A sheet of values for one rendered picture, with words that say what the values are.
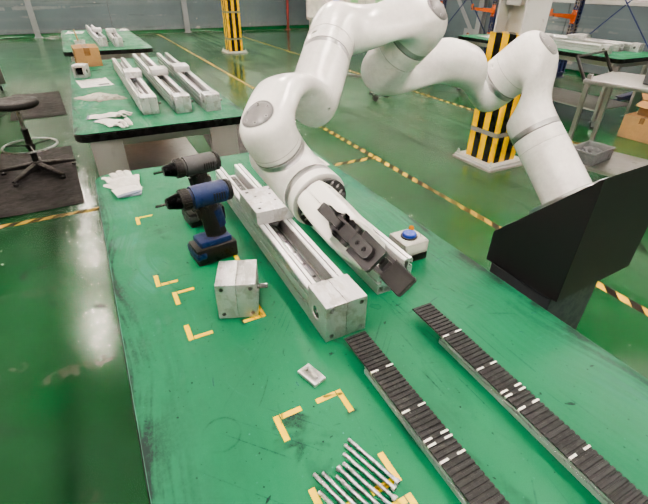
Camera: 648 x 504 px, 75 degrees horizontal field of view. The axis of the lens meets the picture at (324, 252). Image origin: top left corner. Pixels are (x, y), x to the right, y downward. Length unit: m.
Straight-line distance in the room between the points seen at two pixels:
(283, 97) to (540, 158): 0.75
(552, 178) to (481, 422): 0.62
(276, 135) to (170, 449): 0.54
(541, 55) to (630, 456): 0.86
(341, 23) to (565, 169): 0.64
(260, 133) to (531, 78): 0.79
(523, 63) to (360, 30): 0.47
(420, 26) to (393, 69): 0.11
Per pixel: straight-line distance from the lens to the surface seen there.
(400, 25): 0.91
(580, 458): 0.84
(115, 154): 2.63
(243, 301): 0.98
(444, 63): 1.06
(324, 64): 0.76
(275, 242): 1.11
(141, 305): 1.11
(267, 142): 0.57
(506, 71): 1.23
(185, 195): 1.11
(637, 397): 1.04
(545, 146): 1.18
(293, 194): 0.57
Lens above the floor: 1.44
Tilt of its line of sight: 33 degrees down
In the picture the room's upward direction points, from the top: 1 degrees clockwise
